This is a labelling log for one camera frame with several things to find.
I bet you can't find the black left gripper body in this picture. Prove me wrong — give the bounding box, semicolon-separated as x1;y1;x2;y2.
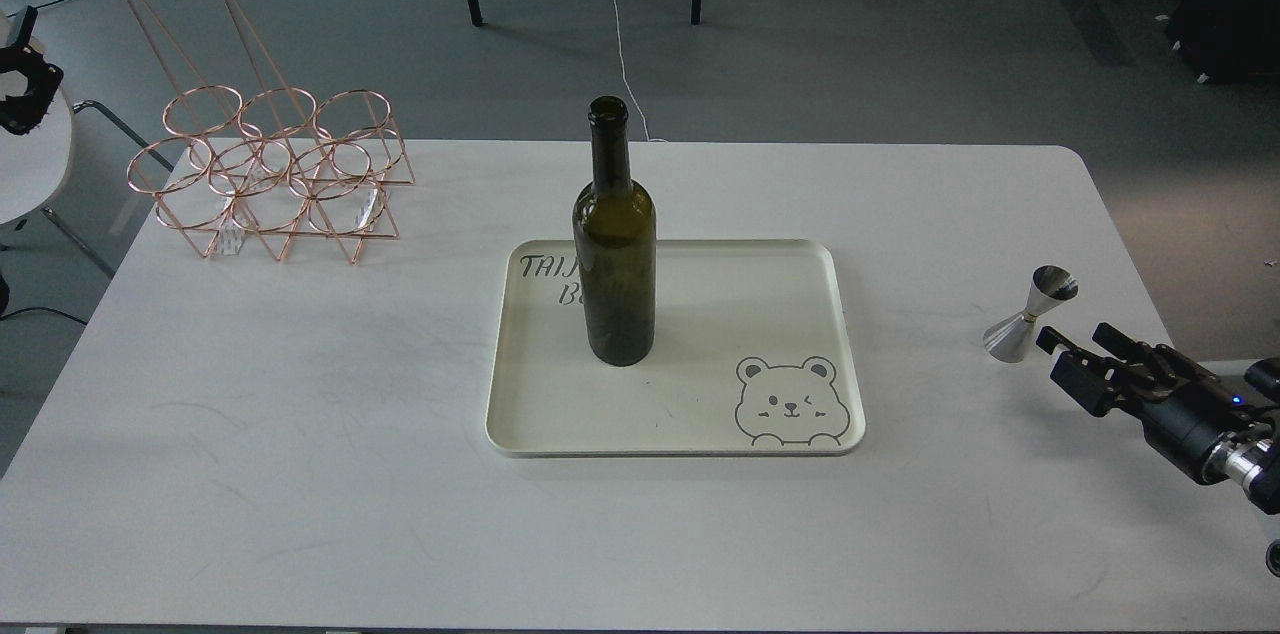
1;6;64;136

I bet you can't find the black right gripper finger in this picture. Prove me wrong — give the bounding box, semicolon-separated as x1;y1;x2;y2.
1092;321;1161;365
1036;327;1120;418

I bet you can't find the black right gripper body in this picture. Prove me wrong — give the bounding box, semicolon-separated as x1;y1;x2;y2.
1111;345;1276;485

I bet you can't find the steel double jigger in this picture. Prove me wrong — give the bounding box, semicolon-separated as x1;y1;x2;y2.
982;265;1079;362

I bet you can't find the dark green wine bottle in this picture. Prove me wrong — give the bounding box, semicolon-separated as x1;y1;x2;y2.
571;95;657;368

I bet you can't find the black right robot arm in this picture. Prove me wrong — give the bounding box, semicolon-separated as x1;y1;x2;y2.
1036;323;1279;516

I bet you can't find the white round chair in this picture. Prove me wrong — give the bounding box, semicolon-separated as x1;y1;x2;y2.
0;14;175;280

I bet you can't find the cream bear serving tray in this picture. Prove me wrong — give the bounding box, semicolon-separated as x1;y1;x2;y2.
485;240;867;457

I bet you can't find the black bag on floor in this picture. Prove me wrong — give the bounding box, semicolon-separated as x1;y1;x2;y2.
1165;0;1279;83

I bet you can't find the copper wire bottle rack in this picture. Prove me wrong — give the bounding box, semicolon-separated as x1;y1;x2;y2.
124;0;417;264

